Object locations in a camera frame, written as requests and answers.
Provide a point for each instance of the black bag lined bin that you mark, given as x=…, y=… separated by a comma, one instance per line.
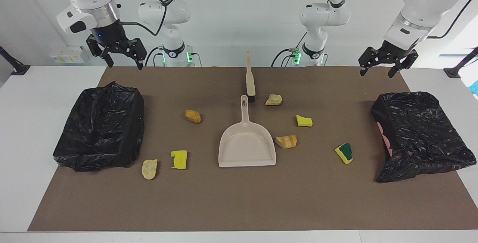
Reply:
x=97, y=131

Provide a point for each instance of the pink scalloped bin box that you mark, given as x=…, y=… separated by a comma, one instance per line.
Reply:
x=384, y=138

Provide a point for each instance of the blue object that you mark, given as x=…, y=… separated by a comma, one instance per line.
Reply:
x=475, y=88

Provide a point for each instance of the large yellow sponge piece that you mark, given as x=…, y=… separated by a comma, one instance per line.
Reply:
x=180, y=159

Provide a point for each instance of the brown bread roll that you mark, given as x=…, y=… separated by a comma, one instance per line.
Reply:
x=192, y=116

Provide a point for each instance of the black bag over pink bin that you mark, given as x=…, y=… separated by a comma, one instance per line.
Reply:
x=422, y=131

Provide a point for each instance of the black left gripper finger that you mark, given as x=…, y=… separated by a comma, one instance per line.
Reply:
x=405, y=63
x=369, y=61

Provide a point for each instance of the torn pale bread chunk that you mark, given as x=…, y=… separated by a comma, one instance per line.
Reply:
x=273, y=100

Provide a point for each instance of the green yellow sponge piece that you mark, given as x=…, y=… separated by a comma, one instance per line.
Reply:
x=344, y=154

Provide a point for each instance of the white cardboard box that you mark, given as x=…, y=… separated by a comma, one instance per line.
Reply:
x=67, y=55

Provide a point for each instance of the small yellow sponge piece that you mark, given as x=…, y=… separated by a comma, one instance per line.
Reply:
x=303, y=121

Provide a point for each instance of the brown table mat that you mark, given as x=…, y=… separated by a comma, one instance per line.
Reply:
x=239, y=198

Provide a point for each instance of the striped croissant piece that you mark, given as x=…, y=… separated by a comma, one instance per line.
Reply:
x=286, y=142

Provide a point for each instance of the pale bread piece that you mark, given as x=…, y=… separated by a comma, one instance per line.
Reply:
x=149, y=169

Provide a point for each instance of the black clamp stand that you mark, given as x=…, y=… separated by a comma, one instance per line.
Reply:
x=453, y=73
x=16, y=68

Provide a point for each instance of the beige plastic dustpan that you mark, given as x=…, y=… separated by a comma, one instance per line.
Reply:
x=246, y=146

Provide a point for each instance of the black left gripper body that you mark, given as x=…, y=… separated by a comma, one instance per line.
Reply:
x=396, y=52

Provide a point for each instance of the beige hand brush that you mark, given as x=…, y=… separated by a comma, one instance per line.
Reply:
x=250, y=80

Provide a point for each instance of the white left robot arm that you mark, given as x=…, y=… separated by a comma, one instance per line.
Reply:
x=422, y=4

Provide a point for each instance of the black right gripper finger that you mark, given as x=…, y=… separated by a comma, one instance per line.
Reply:
x=137, y=50
x=98, y=47

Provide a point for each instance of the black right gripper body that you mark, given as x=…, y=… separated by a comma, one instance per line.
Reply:
x=110, y=36

